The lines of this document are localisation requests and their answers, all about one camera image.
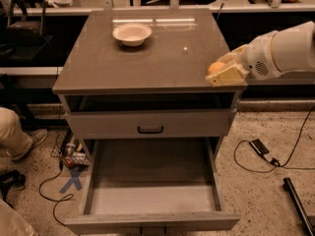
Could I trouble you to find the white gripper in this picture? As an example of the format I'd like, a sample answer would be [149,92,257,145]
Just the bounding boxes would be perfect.
[206,30,282,87]

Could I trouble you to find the orange fruit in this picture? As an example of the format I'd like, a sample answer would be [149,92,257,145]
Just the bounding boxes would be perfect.
[207,62,224,75]

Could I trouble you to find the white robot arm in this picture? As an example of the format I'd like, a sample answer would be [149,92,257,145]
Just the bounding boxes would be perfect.
[206,21,315,87]

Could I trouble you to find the closed grey drawer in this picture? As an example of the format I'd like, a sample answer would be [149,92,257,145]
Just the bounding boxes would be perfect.
[65,109,236,140]

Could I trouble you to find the grey drawer cabinet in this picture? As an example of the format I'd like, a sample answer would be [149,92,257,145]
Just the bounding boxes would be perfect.
[53,8,243,152]

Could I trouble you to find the open grey drawer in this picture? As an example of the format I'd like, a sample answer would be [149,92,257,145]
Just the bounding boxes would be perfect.
[65,138,240,236]

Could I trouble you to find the black phone device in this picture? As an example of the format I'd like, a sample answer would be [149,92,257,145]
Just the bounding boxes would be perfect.
[249,139,269,156]

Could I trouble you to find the white paper bowl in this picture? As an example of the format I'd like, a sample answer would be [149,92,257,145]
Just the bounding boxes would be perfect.
[112,23,152,47]

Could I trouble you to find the black pole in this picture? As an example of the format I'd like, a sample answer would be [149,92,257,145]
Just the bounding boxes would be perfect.
[283,178,315,236]

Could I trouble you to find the blue tape cross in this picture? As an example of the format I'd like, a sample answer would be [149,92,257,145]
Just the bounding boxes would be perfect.
[60,165,87,194]

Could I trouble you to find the grey sneaker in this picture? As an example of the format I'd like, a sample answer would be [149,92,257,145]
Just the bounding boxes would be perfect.
[7,129,48,162]

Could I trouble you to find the black chair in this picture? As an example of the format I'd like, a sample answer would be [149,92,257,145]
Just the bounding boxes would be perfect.
[0,0,50,62]

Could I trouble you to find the person leg beige trousers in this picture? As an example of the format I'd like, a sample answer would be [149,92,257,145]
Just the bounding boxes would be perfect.
[0,107,28,150]

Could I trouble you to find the beige cloth corner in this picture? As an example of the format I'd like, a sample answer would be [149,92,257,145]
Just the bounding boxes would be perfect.
[0,200,39,236]

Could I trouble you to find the black drawer handle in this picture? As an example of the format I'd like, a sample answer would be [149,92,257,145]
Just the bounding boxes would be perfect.
[137,126,164,134]

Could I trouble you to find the black cable right floor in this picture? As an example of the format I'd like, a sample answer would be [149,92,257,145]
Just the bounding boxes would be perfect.
[233,105,315,174]

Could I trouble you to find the wire basket with items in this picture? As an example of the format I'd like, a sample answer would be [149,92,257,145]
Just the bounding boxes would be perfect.
[51,129,90,168]

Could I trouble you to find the black cable on floor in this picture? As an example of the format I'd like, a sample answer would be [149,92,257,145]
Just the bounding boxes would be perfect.
[38,162,75,227]

